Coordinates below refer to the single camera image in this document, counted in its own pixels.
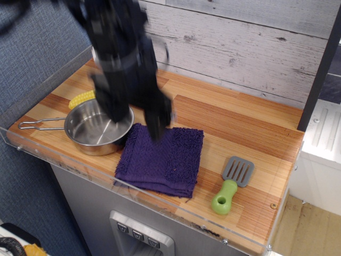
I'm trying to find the grey toy fridge cabinet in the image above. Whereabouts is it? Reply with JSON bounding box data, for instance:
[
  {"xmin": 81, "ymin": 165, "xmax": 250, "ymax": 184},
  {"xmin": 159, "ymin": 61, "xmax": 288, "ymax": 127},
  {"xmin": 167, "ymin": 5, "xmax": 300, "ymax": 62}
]
[{"xmin": 49, "ymin": 163, "xmax": 251, "ymax": 256}]

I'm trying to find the yellow toy corn cob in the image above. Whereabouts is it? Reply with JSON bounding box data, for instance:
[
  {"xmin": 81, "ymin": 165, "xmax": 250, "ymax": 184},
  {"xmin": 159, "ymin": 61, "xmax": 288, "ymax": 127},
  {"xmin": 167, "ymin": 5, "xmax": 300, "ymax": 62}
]
[{"xmin": 68, "ymin": 90, "xmax": 95, "ymax": 110}]

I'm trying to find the grey spatula green handle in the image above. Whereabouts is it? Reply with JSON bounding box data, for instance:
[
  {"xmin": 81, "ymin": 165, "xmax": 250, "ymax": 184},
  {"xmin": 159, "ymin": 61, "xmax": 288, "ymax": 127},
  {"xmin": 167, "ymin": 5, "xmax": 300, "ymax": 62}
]
[{"xmin": 211, "ymin": 156, "xmax": 255, "ymax": 215}]

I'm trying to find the small metal pot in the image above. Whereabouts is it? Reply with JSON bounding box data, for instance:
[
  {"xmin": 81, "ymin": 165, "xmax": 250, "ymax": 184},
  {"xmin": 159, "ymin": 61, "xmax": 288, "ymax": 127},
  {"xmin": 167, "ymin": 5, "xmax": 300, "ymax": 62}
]
[{"xmin": 18, "ymin": 99, "xmax": 134, "ymax": 156}]

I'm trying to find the silver dispenser button panel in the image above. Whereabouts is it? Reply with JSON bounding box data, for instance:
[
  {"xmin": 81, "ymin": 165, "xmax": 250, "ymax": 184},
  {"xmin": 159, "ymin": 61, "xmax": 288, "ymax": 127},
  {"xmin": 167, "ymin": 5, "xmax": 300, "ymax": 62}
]
[{"xmin": 109, "ymin": 210, "xmax": 175, "ymax": 255}]

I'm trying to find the dark right upright post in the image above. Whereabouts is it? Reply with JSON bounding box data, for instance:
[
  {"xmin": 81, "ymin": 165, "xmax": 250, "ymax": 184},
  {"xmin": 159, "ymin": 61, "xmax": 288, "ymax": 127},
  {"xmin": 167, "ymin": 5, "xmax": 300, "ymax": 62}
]
[{"xmin": 297, "ymin": 4, "xmax": 340, "ymax": 132}]

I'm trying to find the black braided hose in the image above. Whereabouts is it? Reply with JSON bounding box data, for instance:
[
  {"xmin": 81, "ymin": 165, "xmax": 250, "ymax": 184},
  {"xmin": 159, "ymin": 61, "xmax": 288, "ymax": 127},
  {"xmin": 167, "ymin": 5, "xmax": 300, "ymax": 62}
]
[{"xmin": 0, "ymin": 236, "xmax": 27, "ymax": 256}]

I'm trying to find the yellow object bottom left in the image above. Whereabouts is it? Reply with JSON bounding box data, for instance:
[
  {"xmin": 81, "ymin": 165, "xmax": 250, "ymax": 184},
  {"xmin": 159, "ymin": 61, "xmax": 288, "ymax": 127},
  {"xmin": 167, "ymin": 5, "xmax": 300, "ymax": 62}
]
[{"xmin": 23, "ymin": 244, "xmax": 48, "ymax": 256}]

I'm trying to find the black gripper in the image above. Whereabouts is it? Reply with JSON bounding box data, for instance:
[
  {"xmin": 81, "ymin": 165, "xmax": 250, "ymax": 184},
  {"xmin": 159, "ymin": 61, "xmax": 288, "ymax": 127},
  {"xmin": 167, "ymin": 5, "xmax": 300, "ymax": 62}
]
[{"xmin": 90, "ymin": 50, "xmax": 174, "ymax": 142}]

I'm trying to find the white side appliance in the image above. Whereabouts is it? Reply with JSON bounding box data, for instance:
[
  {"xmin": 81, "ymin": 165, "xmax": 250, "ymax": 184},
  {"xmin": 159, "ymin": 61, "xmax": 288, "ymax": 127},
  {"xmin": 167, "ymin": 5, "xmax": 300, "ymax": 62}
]
[{"xmin": 289, "ymin": 100, "xmax": 340, "ymax": 215}]

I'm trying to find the purple towel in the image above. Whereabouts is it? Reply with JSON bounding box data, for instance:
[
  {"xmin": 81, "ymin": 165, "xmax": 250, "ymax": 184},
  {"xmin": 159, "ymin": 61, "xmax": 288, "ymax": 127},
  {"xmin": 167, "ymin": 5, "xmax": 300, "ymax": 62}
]
[{"xmin": 115, "ymin": 123, "xmax": 204, "ymax": 198}]

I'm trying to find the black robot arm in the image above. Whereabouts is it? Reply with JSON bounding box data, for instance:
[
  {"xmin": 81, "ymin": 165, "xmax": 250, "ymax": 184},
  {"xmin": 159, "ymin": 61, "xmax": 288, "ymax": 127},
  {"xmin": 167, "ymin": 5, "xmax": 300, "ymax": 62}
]
[{"xmin": 64, "ymin": 1, "xmax": 172, "ymax": 140}]

